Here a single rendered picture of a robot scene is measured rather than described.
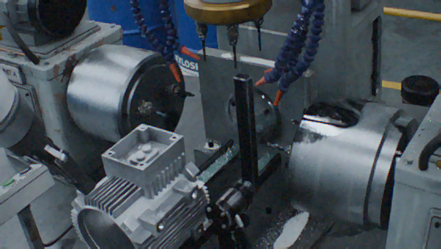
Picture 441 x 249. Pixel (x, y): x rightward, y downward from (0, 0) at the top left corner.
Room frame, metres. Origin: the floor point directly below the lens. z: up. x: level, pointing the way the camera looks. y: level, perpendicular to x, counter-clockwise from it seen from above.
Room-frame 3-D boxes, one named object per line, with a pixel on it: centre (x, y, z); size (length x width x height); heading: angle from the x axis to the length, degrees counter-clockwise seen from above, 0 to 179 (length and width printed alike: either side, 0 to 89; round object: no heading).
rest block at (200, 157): (1.23, 0.02, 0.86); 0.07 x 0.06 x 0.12; 52
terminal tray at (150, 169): (0.90, 0.14, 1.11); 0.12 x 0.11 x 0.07; 144
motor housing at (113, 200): (0.87, 0.16, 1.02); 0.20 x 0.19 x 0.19; 144
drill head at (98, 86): (1.32, 0.26, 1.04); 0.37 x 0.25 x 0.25; 52
